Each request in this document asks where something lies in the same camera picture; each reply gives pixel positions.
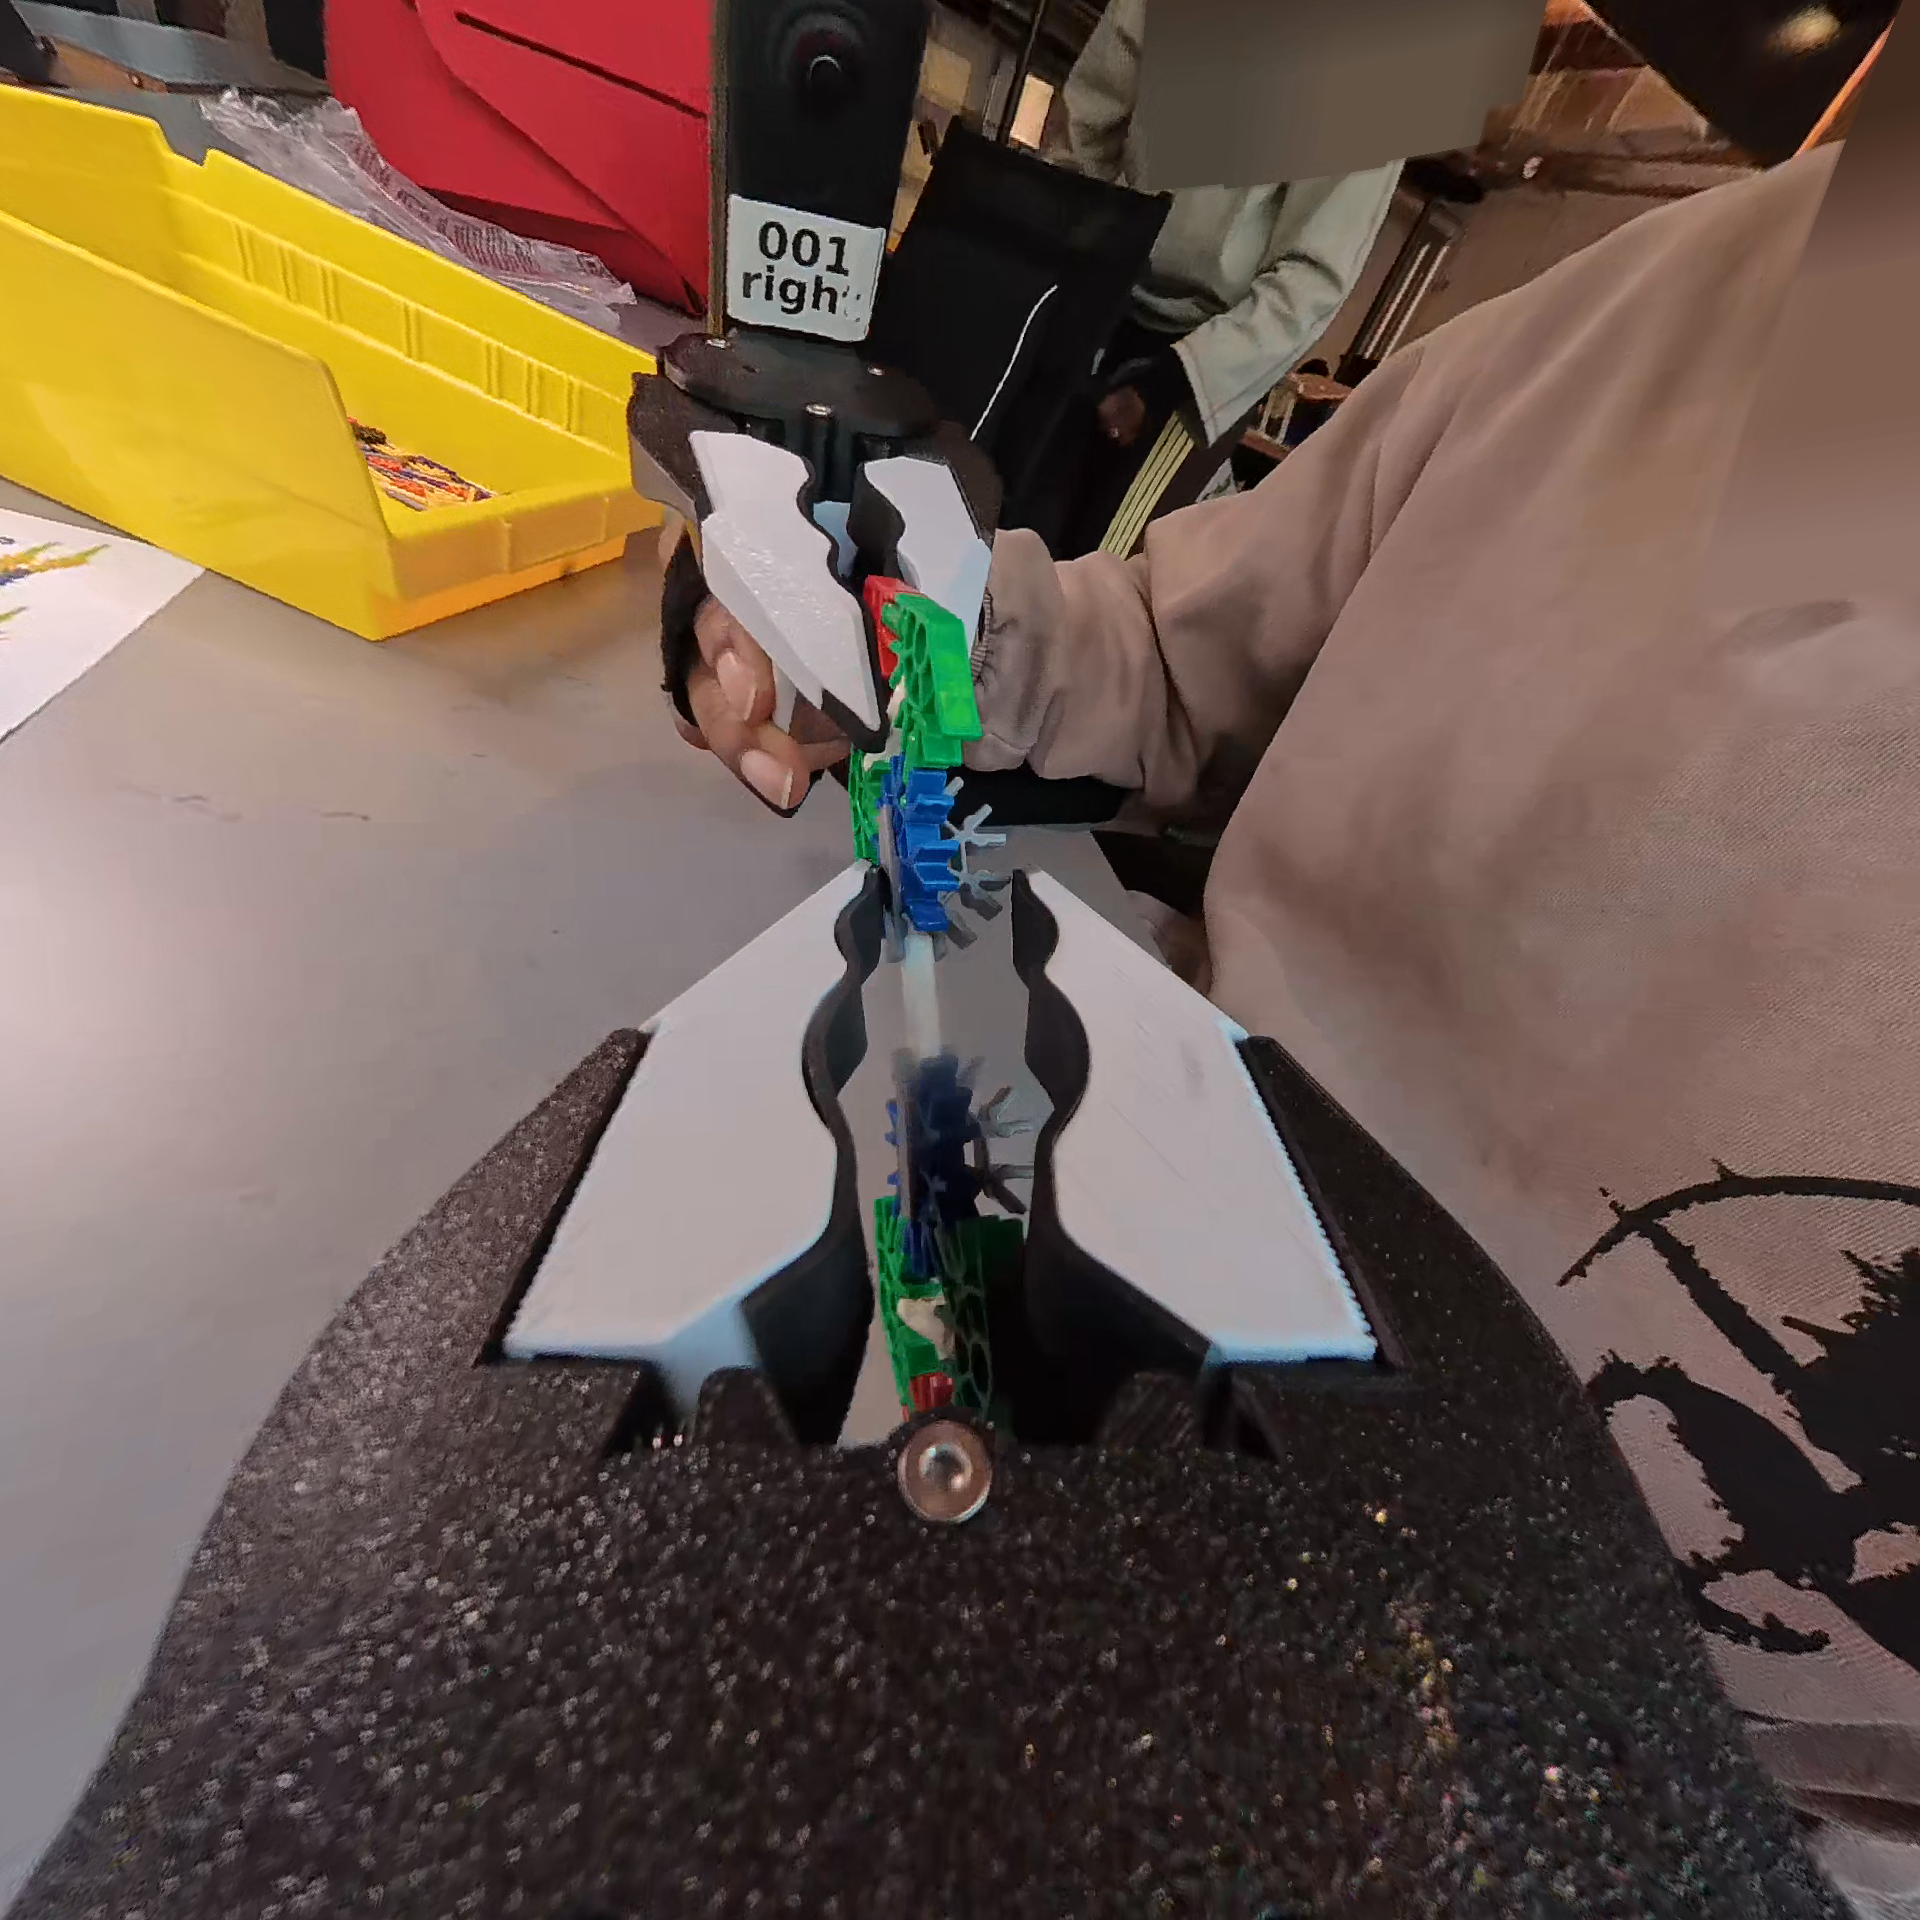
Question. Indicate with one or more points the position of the person's beige clothing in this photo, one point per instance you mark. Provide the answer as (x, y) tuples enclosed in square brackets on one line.
[(1621, 1052)]

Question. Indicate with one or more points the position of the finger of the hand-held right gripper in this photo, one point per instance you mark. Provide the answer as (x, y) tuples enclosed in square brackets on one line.
[(937, 540), (780, 585)]

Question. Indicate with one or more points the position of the pile of toy building pieces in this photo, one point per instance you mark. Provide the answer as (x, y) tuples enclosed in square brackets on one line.
[(421, 476)]

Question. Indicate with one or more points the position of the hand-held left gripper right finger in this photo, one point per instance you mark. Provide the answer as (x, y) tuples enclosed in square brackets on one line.
[(1216, 1201)]

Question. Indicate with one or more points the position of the yellow plastic bin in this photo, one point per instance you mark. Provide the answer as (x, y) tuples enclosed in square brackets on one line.
[(212, 392)]

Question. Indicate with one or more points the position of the clear plastic bag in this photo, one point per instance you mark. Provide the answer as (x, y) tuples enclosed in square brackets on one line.
[(392, 182)]

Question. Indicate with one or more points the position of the person's right forearm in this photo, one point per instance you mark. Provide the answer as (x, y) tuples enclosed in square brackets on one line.
[(1322, 571)]

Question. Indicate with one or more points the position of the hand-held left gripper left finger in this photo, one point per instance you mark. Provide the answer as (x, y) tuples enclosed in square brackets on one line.
[(674, 1201)]

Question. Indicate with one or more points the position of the person's right hand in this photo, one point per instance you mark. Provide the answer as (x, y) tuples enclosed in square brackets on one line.
[(737, 707)]

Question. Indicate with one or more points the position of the white folded instruction booklet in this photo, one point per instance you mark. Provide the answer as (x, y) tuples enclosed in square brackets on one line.
[(61, 602)]

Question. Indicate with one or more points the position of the black mesh chair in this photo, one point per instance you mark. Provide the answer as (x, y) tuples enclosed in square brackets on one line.
[(1006, 300)]

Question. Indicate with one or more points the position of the red tote bag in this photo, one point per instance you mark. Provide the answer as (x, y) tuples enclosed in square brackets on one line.
[(541, 121)]

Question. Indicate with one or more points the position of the colourful toy rod model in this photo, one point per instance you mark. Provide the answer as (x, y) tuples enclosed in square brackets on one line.
[(932, 691)]

